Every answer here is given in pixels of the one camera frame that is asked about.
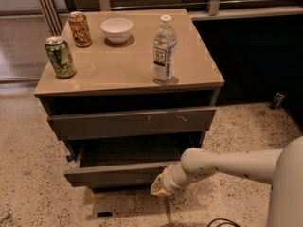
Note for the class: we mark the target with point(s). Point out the white ceramic bowl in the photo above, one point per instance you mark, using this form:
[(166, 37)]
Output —
[(117, 30)]

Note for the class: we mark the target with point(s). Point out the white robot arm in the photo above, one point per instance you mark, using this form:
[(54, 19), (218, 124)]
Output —
[(282, 169)]

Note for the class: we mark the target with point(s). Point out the green drink can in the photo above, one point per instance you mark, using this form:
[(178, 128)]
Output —
[(59, 55)]

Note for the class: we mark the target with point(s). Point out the dark floor slot plate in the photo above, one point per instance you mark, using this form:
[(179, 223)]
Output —
[(104, 214)]

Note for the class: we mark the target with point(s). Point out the grey drawer cabinet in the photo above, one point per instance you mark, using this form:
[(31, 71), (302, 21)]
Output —
[(118, 78)]

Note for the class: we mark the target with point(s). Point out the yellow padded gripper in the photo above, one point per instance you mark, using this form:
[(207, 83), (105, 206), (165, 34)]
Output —
[(168, 182)]

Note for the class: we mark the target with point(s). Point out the orange drink can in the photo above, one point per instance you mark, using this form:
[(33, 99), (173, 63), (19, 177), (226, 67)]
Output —
[(79, 28)]

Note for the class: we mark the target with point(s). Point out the grey drawer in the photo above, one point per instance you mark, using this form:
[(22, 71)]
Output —
[(109, 163), (132, 123)]

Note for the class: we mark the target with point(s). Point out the small black floor object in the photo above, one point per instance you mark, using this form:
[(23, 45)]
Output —
[(277, 100)]

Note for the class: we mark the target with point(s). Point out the clear plastic tea bottle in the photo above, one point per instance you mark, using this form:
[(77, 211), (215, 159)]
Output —
[(164, 44)]

